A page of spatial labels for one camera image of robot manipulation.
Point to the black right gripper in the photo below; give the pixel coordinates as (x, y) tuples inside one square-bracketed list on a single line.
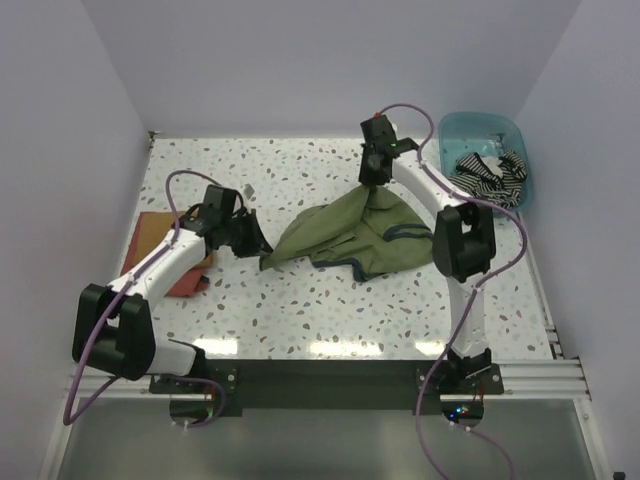
[(365, 175)]

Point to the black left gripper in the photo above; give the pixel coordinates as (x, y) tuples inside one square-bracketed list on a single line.
[(256, 244)]

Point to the olive green tank top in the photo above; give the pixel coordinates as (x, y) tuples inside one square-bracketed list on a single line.
[(371, 230)]

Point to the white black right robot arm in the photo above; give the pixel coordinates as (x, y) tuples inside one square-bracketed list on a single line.
[(463, 242)]

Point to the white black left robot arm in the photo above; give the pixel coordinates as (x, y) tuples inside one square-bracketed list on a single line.
[(114, 329)]

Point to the folded rust red tank top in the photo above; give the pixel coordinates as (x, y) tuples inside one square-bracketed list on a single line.
[(192, 281)]

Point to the folded mustard orange tank top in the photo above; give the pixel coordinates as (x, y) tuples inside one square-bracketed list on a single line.
[(150, 230)]

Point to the black white striped tank top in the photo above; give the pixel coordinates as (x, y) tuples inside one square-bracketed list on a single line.
[(498, 179)]

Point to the translucent blue plastic bin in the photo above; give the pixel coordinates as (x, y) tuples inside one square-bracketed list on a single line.
[(484, 155)]

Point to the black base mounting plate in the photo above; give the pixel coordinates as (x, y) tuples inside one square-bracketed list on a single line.
[(321, 385)]

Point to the aluminium front frame rail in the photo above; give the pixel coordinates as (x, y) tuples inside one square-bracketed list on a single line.
[(539, 379)]

